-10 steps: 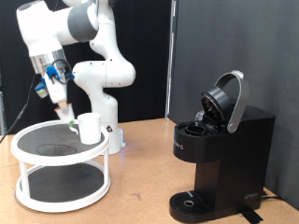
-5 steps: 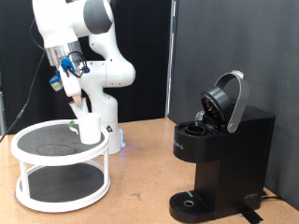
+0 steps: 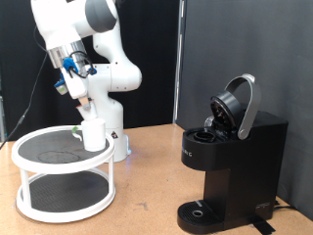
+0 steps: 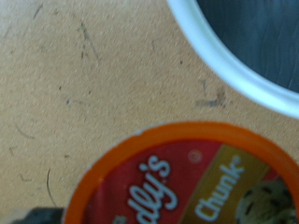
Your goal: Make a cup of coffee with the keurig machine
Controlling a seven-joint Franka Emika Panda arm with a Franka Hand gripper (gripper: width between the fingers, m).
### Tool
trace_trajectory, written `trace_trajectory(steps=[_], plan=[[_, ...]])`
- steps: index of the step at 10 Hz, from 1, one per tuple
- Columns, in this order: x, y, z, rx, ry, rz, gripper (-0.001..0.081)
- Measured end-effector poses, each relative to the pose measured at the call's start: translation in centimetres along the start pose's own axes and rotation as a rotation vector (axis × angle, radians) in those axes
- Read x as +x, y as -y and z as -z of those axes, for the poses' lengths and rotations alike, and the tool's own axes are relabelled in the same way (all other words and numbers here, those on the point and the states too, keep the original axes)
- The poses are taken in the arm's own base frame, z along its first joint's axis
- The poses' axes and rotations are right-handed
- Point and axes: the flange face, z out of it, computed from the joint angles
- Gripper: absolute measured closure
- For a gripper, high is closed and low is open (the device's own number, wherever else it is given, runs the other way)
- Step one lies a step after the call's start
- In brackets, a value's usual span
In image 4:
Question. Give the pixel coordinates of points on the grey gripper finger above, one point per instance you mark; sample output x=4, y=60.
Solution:
x=37, y=216

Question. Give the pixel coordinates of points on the orange-rimmed coffee pod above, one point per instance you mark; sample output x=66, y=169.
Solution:
x=187, y=186

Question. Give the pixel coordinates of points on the white two-tier turntable stand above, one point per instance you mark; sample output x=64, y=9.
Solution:
x=218, y=59

